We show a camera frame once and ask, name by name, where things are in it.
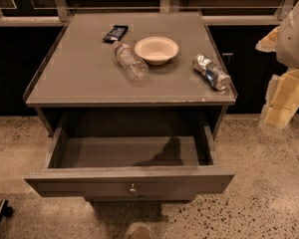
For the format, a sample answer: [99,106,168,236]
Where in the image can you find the grey drawer cabinet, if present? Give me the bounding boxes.
[23,11,238,204]

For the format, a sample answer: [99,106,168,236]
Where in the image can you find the grey top drawer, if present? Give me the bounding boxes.
[24,127,234,198]

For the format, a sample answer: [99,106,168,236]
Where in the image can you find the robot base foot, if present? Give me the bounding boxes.
[129,227,154,239]

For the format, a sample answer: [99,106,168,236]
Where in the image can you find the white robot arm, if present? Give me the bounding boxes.
[255,1,299,130]

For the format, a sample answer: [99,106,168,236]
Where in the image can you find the crushed silver blue can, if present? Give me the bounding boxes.
[192,54,231,91]

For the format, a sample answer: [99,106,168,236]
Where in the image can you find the grey drawer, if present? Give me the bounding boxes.
[84,195,193,203]
[24,127,234,198]

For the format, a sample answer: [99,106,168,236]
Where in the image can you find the white paper bowl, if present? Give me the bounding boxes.
[135,37,178,65]

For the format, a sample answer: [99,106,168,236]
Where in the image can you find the clear plastic water bottle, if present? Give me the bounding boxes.
[114,41,149,82]

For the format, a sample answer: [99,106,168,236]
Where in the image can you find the dark blue snack packet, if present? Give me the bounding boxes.
[103,25,129,43]

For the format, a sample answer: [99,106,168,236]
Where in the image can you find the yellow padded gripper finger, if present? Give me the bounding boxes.
[255,26,299,129]

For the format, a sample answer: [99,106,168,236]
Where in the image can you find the grey bottom drawer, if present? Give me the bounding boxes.
[84,195,193,203]

